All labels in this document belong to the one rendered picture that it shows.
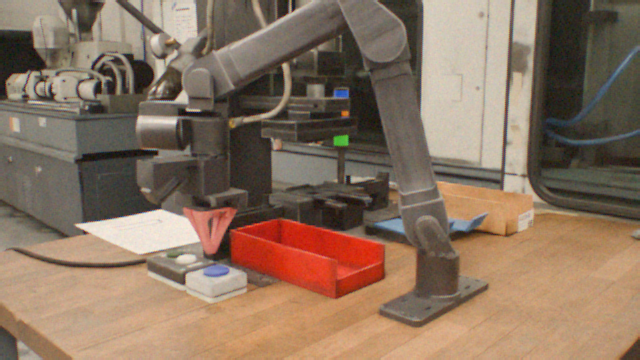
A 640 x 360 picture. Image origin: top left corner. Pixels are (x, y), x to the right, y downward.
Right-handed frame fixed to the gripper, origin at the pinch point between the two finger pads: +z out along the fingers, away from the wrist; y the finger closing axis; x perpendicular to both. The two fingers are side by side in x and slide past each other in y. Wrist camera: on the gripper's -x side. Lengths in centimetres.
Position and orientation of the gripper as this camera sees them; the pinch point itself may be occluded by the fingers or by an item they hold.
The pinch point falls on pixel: (210, 248)
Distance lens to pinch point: 88.3
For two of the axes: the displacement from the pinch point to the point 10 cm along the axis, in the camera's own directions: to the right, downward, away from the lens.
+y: 7.3, 1.5, -6.7
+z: -0.3, 9.8, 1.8
